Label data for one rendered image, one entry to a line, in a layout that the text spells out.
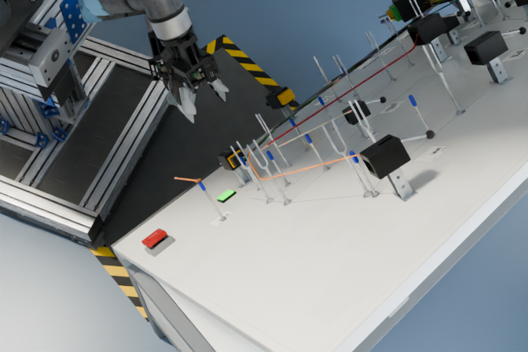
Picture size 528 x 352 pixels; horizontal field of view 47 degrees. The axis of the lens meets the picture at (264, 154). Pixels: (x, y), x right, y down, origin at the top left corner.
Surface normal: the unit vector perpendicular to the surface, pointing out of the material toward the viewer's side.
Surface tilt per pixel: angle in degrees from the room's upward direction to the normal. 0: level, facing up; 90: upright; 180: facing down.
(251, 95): 0
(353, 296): 54
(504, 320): 0
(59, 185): 0
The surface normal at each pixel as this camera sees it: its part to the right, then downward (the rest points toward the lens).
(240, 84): 0.05, -0.49
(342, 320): -0.51, -0.83
